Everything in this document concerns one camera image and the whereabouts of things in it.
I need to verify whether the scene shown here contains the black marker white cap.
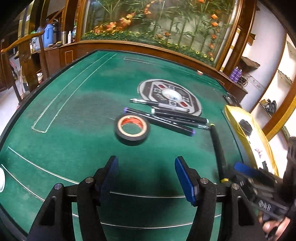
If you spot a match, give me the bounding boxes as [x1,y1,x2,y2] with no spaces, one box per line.
[151,108,209,124]

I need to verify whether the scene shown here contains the flower glass partition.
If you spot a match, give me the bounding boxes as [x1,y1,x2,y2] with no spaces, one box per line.
[74,1,243,67]

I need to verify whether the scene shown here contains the clear gel pen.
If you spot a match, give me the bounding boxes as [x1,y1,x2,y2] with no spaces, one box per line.
[130,98,189,113]

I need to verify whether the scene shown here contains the person right hand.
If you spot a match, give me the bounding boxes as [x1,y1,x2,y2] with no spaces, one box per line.
[257,211,291,240]

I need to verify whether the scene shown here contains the round table centre panel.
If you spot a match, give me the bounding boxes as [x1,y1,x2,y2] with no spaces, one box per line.
[137,79,202,116]

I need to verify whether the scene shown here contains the black fineliner pen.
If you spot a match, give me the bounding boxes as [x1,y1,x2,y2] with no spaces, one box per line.
[172,120,210,130]

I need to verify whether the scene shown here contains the black marker purple ends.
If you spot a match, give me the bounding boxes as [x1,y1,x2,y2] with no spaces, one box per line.
[124,108,196,137]

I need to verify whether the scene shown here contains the white cup at edge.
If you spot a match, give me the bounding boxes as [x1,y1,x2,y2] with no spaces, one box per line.
[0,168,6,193]

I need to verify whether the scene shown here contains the blue thermos jug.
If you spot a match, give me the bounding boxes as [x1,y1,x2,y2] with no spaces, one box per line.
[43,24,54,48]

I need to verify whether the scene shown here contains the purple bottles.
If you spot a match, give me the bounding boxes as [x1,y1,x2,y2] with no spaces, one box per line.
[229,66,242,83]

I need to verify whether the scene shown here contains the black electrical tape roll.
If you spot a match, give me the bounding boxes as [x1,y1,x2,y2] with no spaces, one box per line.
[114,113,150,146]

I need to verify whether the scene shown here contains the wooden chair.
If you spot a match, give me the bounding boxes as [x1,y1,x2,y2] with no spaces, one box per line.
[1,30,50,102]

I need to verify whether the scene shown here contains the black tape dispenser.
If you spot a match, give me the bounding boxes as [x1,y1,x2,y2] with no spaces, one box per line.
[239,120,252,137]

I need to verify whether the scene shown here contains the yellow foam storage box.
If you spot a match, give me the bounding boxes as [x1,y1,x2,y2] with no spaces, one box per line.
[224,105,279,176]

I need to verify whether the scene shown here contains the black marker yellow end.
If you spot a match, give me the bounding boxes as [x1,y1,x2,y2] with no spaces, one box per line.
[210,124,229,183]

